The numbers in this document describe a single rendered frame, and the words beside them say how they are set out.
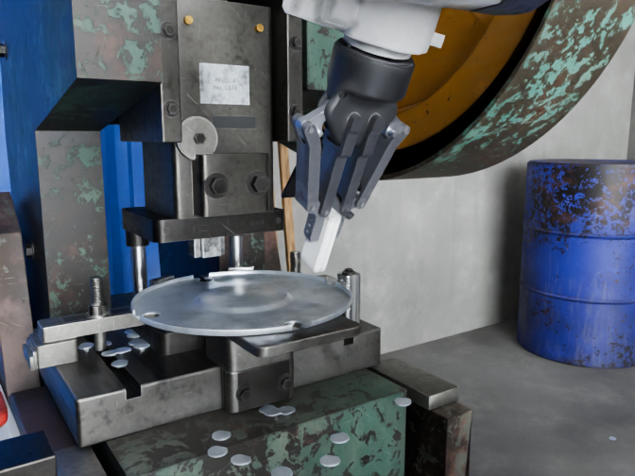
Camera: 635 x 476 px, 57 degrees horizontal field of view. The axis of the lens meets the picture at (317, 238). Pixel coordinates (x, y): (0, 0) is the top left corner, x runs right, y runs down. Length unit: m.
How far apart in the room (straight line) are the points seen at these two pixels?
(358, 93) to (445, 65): 0.48
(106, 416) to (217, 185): 0.30
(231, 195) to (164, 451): 0.32
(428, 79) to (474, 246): 2.11
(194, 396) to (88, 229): 0.37
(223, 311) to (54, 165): 0.40
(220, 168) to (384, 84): 0.31
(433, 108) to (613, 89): 3.05
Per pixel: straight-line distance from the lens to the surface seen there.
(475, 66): 0.90
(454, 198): 2.91
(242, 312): 0.73
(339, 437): 0.73
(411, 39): 0.51
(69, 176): 1.00
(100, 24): 0.72
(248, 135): 0.82
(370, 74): 0.52
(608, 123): 3.93
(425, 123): 0.96
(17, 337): 1.08
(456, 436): 0.88
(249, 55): 0.83
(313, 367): 0.86
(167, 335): 0.83
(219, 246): 0.88
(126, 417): 0.76
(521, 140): 0.97
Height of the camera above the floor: 1.00
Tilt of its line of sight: 10 degrees down
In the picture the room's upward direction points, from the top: straight up
